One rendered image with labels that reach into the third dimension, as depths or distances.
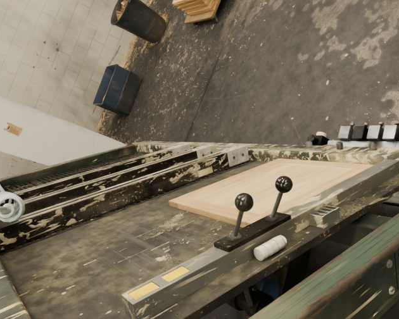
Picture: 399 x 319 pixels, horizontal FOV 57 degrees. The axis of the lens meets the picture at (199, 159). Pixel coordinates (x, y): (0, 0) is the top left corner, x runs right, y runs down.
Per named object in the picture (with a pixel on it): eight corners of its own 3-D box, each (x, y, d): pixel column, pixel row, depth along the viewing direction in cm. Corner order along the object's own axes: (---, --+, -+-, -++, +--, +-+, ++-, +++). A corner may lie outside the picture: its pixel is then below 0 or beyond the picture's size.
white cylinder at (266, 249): (264, 262, 76) (289, 247, 81) (262, 250, 76) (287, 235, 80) (254, 259, 79) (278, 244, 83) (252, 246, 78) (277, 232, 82)
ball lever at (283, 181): (282, 224, 86) (298, 180, 79) (271, 230, 84) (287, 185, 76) (270, 214, 88) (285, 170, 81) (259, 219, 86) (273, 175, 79)
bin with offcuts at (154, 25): (173, 12, 519) (133, -14, 482) (159, 46, 518) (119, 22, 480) (157, 17, 561) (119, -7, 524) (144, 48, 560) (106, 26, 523)
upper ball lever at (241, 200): (245, 243, 79) (259, 197, 72) (232, 250, 77) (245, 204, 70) (234, 232, 82) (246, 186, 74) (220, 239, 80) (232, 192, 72)
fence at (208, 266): (401, 172, 116) (401, 159, 116) (137, 325, 63) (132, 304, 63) (386, 171, 120) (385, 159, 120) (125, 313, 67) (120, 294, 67)
